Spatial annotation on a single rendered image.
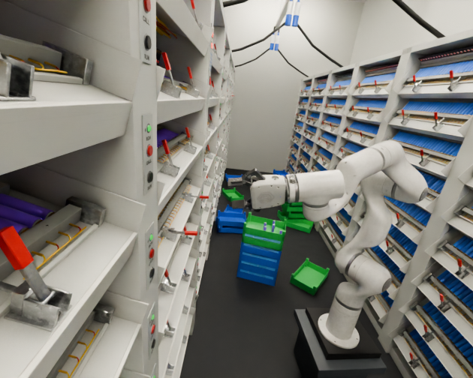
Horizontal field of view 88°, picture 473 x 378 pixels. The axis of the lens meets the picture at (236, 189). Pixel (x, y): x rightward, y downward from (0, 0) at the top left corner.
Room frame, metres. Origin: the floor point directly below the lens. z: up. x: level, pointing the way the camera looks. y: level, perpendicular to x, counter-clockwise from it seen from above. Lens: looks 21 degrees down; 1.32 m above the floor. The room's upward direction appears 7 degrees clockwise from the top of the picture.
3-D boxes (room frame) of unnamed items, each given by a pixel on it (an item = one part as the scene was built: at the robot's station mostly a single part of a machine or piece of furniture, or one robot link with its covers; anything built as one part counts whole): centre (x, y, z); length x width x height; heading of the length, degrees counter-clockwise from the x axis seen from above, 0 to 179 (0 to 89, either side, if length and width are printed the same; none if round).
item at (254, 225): (1.63, -0.25, 0.44); 0.30 x 0.20 x 0.08; 78
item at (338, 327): (0.90, -0.57, 0.40); 0.19 x 0.19 x 0.18
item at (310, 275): (1.63, -0.67, 0.04); 0.30 x 0.20 x 0.08; 144
